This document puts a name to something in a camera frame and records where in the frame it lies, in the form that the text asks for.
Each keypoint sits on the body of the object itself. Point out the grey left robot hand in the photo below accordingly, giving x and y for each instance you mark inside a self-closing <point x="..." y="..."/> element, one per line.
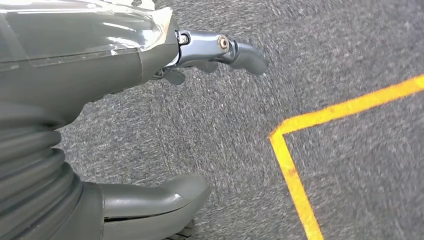
<point x="82" y="66"/>

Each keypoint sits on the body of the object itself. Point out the black robot foot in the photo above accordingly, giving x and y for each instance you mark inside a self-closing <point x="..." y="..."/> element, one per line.
<point x="182" y="233"/>

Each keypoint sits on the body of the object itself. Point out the yellow floor tape outline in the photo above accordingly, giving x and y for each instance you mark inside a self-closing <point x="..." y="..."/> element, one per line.
<point x="291" y="172"/>

